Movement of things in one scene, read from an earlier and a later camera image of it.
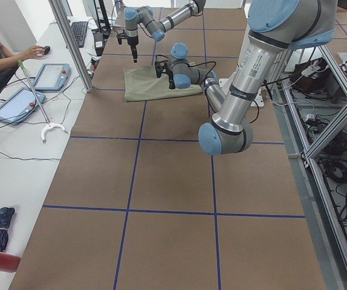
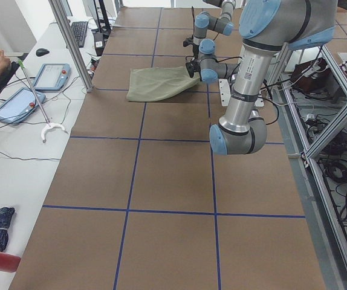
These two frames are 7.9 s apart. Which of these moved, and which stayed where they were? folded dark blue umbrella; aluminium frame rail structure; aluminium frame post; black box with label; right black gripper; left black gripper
Moved: right black gripper; left black gripper
Stayed: folded dark blue umbrella; aluminium frame post; aluminium frame rail structure; black box with label
